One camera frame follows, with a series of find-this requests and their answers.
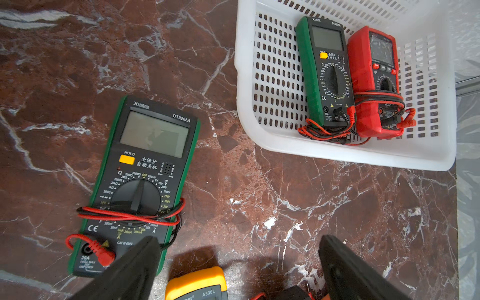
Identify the white perforated plastic basket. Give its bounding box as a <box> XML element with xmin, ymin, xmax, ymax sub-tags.
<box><xmin>234</xmin><ymin>1</ymin><xmax>457</xmax><ymax>171</ymax></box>

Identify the green multimeter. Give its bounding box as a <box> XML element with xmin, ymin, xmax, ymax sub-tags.
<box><xmin>67</xmin><ymin>96</ymin><xmax>201</xmax><ymax>278</ymax></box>
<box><xmin>296</xmin><ymin>16</ymin><xmax>356</xmax><ymax>145</ymax></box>

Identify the small black multimeter centre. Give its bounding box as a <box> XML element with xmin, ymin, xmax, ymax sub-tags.
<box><xmin>274</xmin><ymin>286</ymin><xmax>311</xmax><ymax>300</ymax></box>

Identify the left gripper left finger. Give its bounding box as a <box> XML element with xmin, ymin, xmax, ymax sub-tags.
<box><xmin>71</xmin><ymin>236</ymin><xmax>161</xmax><ymax>300</ymax></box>

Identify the small yellow multimeter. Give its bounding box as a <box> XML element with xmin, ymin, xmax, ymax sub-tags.
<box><xmin>165</xmin><ymin>266</ymin><xmax>228</xmax><ymax>300</ymax></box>

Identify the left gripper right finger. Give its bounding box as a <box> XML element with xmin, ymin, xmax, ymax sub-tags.
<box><xmin>319</xmin><ymin>235</ymin><xmax>408</xmax><ymax>300</ymax></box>

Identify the red multimeter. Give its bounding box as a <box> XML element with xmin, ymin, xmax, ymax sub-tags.
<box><xmin>347</xmin><ymin>26</ymin><xmax>417</xmax><ymax>140</ymax></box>

